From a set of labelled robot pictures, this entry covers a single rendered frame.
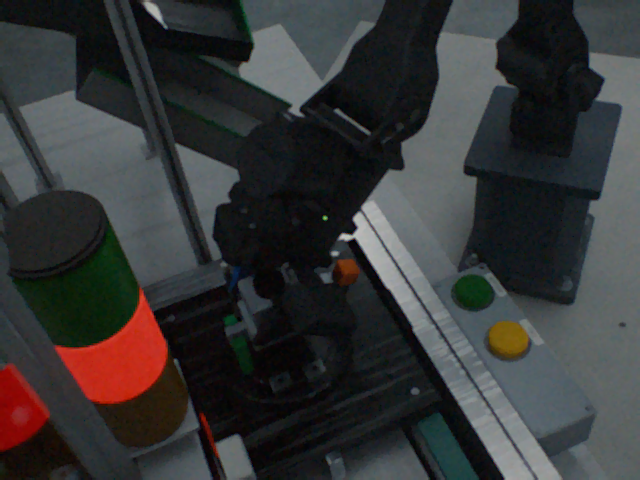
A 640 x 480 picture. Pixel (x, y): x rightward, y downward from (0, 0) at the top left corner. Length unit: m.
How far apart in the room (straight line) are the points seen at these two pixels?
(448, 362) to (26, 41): 2.77
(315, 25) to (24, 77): 1.12
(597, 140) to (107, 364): 0.64
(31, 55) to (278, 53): 1.98
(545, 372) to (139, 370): 0.51
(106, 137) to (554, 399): 0.83
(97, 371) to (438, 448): 0.46
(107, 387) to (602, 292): 0.73
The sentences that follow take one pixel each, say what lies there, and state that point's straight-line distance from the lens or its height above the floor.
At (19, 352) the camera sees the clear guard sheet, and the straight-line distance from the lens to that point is 0.35.
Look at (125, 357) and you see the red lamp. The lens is 0.38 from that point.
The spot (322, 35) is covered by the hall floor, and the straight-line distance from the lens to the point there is 2.97.
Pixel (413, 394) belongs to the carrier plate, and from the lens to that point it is 0.77.
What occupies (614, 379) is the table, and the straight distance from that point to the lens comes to 0.94.
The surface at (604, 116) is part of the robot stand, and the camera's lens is 0.93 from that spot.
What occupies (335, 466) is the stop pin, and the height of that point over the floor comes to 0.96.
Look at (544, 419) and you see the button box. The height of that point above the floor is 0.96.
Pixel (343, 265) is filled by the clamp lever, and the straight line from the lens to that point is 0.74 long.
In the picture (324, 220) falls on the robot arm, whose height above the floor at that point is 1.17.
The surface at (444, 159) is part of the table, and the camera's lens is 1.15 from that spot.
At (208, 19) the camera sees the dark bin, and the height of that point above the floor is 1.20.
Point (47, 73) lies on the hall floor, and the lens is 3.13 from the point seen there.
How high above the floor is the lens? 1.64
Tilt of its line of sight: 48 degrees down
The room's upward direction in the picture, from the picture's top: 9 degrees counter-clockwise
